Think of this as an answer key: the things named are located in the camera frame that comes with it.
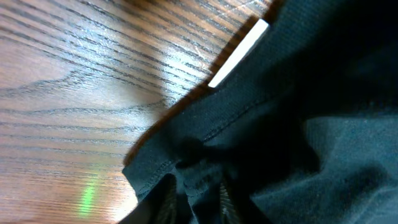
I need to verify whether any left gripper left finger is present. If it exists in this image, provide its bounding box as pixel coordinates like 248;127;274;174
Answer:
119;174;177;224

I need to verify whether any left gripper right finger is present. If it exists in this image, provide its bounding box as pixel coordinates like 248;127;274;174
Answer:
219;179;272;224

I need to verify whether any black t-shirt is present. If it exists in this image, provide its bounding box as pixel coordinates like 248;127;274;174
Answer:
123;0;397;223

